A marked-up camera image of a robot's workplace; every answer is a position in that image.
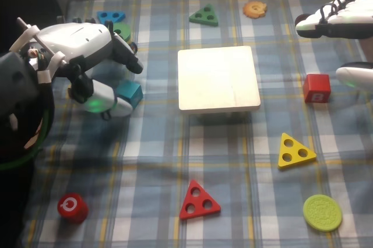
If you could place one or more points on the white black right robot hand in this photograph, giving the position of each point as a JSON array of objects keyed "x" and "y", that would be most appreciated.
[{"x": 349, "y": 12}]

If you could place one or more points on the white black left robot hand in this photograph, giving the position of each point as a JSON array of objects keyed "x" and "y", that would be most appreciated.
[{"x": 75, "y": 41}]

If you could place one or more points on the teal cube block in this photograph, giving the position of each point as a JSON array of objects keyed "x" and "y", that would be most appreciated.
[{"x": 134, "y": 93}]

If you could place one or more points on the blue triangle block with holes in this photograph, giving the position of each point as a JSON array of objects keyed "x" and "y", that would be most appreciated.
[{"x": 121, "y": 16}]

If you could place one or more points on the red letter cube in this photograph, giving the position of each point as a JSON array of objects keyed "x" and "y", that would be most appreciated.
[{"x": 316, "y": 83}]

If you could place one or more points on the green triangle block with holes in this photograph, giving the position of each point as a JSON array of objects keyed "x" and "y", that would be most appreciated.
[{"x": 204, "y": 22}]

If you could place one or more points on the small white square table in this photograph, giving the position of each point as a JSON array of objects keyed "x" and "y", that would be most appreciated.
[{"x": 218, "y": 79}]

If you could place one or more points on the yellow triangle block with holes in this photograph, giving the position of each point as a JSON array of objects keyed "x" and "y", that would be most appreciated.
[{"x": 310, "y": 155}]

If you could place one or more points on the red cylinder letter block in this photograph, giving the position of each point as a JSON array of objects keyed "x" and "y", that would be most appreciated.
[{"x": 75, "y": 213}]

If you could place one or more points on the red triangle block with holes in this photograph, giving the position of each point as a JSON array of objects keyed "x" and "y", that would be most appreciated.
[{"x": 198, "y": 214}]

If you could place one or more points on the tan toy cookie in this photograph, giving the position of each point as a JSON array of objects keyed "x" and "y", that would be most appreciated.
[{"x": 250, "y": 12}]

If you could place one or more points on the blue plaid table cloth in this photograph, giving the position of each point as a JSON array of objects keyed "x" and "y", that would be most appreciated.
[{"x": 145, "y": 157}]

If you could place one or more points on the lime green round cookie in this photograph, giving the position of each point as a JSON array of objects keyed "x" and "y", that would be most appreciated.
[{"x": 322, "y": 213}]

